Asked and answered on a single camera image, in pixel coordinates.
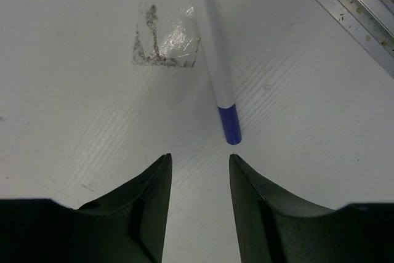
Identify aluminium mounting rail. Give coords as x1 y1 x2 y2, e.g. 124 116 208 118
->
315 0 393 76

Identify clear tape patch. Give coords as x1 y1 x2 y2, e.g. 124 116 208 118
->
132 0 200 68

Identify blue pen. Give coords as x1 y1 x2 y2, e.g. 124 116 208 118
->
191 0 242 145

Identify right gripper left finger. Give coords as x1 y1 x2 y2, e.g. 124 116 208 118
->
74 153 172 262

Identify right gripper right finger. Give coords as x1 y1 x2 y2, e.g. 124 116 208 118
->
229 154 342 262

